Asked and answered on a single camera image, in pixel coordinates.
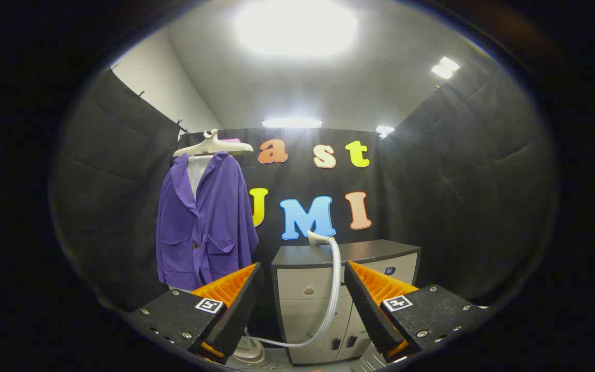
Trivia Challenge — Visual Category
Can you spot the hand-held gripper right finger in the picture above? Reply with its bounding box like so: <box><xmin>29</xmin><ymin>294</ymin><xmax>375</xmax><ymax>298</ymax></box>
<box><xmin>344</xmin><ymin>260</ymin><xmax>489</xmax><ymax>364</ymax></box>

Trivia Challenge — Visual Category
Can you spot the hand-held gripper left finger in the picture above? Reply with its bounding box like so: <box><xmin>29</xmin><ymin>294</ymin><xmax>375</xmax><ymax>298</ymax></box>
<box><xmin>127</xmin><ymin>262</ymin><xmax>265</xmax><ymax>365</ymax></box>

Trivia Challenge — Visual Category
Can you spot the white garment steamer base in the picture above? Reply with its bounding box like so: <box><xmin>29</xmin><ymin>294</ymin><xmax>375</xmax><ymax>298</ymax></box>
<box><xmin>230</xmin><ymin>335</ymin><xmax>267</xmax><ymax>366</ymax></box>

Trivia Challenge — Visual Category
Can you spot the purple corduroy jacket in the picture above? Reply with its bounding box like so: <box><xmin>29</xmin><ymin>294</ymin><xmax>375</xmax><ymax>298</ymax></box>
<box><xmin>155</xmin><ymin>152</ymin><xmax>259</xmax><ymax>291</ymax></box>

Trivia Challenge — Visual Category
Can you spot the white clothes hanger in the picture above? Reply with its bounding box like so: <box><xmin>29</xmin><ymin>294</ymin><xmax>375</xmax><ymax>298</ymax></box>
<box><xmin>173</xmin><ymin>129</ymin><xmax>254</xmax><ymax>158</ymax></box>

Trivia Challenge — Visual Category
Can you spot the grey cabinet with dark top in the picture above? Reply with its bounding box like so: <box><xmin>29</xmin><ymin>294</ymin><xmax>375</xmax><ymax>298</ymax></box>
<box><xmin>271</xmin><ymin>239</ymin><xmax>422</xmax><ymax>366</ymax></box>

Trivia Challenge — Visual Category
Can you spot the ceiling light panel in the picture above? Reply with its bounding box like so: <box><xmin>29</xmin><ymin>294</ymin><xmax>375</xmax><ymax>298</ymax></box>
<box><xmin>261</xmin><ymin>118</ymin><xmax>323</xmax><ymax>129</ymax></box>
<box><xmin>236</xmin><ymin>0</ymin><xmax>358</xmax><ymax>57</ymax></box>
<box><xmin>431</xmin><ymin>56</ymin><xmax>461</xmax><ymax>81</ymax></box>

